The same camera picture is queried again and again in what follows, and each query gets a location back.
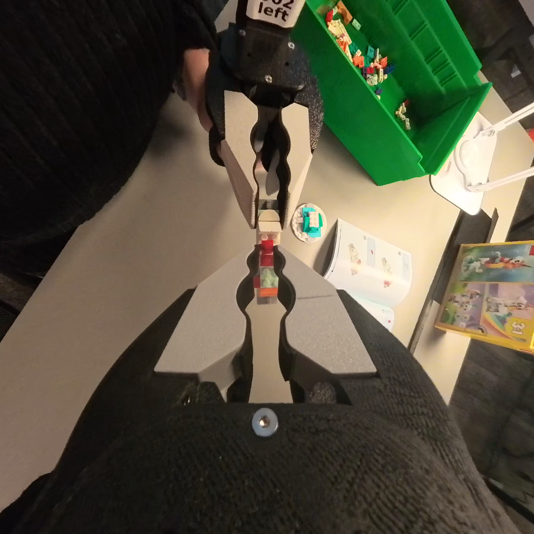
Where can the green plastic bin with pieces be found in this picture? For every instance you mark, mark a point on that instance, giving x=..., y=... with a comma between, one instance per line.
x=375, y=125

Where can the yellow lego set box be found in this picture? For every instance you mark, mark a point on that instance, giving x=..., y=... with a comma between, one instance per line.
x=488, y=300

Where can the white and red lego model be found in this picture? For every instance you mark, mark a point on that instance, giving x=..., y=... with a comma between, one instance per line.
x=267, y=271

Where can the person's left forearm black sleeve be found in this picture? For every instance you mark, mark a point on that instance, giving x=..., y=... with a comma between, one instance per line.
x=104, y=104

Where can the wooden and white desk lamp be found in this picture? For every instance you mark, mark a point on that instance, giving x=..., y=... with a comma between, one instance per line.
x=459, y=183

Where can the open lego instruction booklet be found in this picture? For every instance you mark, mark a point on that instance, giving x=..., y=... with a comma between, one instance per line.
x=367, y=267

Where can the pile of lego pieces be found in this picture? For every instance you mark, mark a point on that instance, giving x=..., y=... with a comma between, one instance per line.
x=367, y=62

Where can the round white plate teal bricks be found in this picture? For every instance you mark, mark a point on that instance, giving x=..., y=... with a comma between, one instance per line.
x=300, y=227

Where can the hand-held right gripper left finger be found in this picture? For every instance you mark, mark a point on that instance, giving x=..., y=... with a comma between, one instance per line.
x=200, y=329

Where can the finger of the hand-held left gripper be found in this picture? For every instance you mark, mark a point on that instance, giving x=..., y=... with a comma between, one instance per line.
x=237, y=133
x=301, y=142

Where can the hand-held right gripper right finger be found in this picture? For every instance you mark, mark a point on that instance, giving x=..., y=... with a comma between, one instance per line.
x=333, y=333

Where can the person's left hand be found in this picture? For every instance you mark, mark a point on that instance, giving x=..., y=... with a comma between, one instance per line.
x=194, y=79

